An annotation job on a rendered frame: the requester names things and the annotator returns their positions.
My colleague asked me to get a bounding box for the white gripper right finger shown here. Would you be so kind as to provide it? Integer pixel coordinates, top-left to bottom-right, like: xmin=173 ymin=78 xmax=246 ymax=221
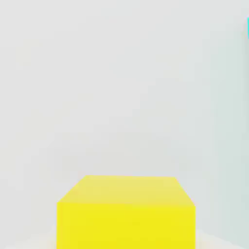
xmin=195 ymin=229 xmax=240 ymax=249

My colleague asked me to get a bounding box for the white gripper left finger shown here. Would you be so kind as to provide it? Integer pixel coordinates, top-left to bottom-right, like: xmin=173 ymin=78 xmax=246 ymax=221
xmin=46 ymin=227 xmax=57 ymax=249

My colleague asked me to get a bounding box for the small yellow cube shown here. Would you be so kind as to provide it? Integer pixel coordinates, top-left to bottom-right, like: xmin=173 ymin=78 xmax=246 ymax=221
xmin=56 ymin=175 xmax=196 ymax=249

